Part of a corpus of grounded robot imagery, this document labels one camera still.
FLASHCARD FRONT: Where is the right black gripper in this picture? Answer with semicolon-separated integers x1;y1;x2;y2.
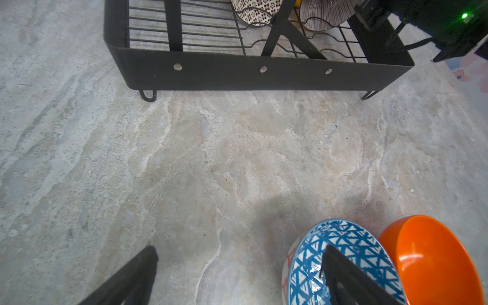
355;0;487;62

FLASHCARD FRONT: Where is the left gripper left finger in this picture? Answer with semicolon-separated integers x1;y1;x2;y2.
81;245;158;304

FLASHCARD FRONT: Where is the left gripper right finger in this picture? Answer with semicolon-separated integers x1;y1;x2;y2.
322;245;399;305

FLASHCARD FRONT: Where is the blue patterned bowl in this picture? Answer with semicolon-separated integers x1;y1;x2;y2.
282;219;407;304

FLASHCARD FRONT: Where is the pink patterned bowl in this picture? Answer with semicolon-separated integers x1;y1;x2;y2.
299;0;363;32

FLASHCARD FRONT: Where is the orange dotted patterned bowl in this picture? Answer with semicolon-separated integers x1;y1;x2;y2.
231;0;282;27

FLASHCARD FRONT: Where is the black wire dish rack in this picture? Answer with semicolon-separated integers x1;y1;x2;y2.
104;1;414;102

